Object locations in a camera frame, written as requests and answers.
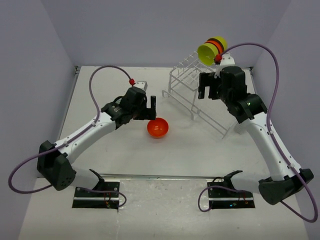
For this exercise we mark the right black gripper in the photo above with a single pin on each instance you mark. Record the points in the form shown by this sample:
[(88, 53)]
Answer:
[(208, 79)]

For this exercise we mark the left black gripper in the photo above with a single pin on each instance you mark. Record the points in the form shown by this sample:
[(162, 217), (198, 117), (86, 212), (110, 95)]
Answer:
[(148, 113)]

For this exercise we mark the orange bowl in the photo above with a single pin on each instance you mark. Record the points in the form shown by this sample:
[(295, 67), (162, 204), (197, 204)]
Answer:
[(157, 128), (216, 44)]

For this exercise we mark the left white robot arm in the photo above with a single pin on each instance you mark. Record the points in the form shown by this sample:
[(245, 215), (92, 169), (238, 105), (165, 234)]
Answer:
[(56, 160)]

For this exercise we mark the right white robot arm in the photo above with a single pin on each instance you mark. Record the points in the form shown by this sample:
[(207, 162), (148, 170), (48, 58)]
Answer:
[(251, 113)]

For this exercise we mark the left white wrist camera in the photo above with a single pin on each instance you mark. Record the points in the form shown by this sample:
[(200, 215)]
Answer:
[(141, 85)]

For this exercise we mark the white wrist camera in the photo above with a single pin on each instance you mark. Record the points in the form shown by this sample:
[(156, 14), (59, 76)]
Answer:
[(226, 61), (141, 85)]

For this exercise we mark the white wire dish rack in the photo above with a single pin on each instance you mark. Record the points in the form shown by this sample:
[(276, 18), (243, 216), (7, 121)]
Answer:
[(183, 84)]

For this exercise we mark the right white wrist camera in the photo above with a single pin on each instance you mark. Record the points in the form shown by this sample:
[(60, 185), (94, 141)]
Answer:
[(226, 61)]

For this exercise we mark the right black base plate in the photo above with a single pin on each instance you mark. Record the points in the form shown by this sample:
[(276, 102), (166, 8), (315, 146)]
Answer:
[(222, 199)]

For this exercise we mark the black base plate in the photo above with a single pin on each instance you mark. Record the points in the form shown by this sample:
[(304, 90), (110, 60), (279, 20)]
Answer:
[(222, 199), (89, 200)]

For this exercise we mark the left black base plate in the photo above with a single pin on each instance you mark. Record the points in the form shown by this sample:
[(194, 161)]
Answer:
[(89, 200)]

